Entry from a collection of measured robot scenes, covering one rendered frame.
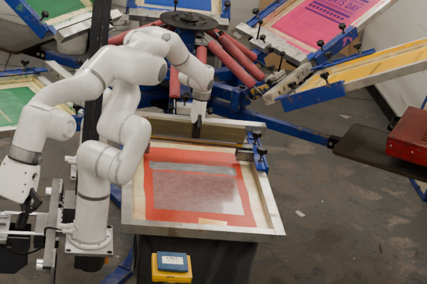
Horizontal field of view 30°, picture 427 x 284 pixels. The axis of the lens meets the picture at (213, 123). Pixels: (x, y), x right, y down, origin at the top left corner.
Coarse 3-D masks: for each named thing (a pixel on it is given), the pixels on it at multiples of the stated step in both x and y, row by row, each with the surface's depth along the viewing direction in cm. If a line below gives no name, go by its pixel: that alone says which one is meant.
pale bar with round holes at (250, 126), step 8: (136, 112) 350; (144, 112) 351; (152, 112) 352; (208, 120) 353; (216, 120) 354; (224, 120) 356; (232, 120) 357; (248, 128) 355; (256, 128) 355; (264, 128) 356; (264, 136) 357
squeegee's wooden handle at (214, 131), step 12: (156, 120) 322; (168, 120) 323; (180, 120) 325; (156, 132) 325; (168, 132) 325; (180, 132) 326; (192, 132) 326; (204, 132) 327; (216, 132) 327; (228, 132) 328; (240, 132) 328; (240, 144) 330
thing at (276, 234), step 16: (192, 144) 348; (256, 176) 325; (128, 192) 295; (128, 208) 284; (272, 208) 299; (128, 224) 275; (144, 224) 276; (160, 224) 277; (176, 224) 279; (192, 224) 280; (208, 224) 282; (272, 224) 289; (240, 240) 282; (256, 240) 282; (272, 240) 283
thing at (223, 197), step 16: (192, 160) 334; (208, 160) 336; (224, 160) 338; (208, 176) 323; (224, 176) 325; (240, 176) 327; (208, 192) 311; (224, 192) 313; (240, 192) 314; (208, 208) 299; (224, 208) 301; (240, 208) 302; (240, 224) 292; (256, 224) 293
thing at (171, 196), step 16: (144, 160) 328; (160, 160) 330; (176, 160) 332; (144, 176) 315; (160, 176) 317; (176, 176) 319; (192, 176) 321; (144, 192) 304; (160, 192) 305; (176, 192) 307; (192, 192) 309; (160, 208) 294; (176, 208) 296; (192, 208) 297
